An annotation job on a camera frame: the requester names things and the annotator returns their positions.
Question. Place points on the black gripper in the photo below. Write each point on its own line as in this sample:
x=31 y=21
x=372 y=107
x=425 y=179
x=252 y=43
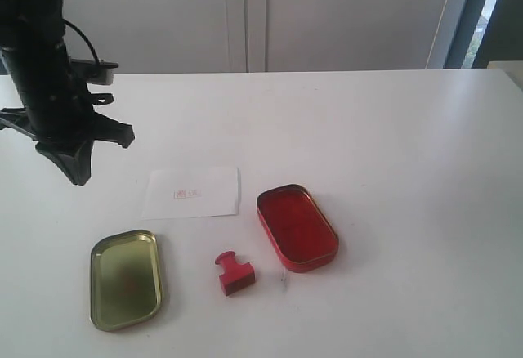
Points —
x=59 y=107

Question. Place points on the white paper card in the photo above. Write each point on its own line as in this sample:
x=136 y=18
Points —
x=191 y=193

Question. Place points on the red plastic stamp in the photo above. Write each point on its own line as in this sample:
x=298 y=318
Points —
x=235 y=276

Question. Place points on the red ink pad tin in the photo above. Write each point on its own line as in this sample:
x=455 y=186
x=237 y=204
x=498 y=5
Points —
x=299 y=232

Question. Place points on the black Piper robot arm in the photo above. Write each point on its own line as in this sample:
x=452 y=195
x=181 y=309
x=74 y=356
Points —
x=22 y=20

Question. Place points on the white cabinet doors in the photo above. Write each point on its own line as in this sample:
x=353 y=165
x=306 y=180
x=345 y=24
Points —
x=213 y=36

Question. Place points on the gold metal tin lid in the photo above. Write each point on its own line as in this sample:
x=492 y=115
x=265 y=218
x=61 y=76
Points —
x=125 y=276

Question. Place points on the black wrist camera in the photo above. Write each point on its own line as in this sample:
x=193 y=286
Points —
x=101 y=73

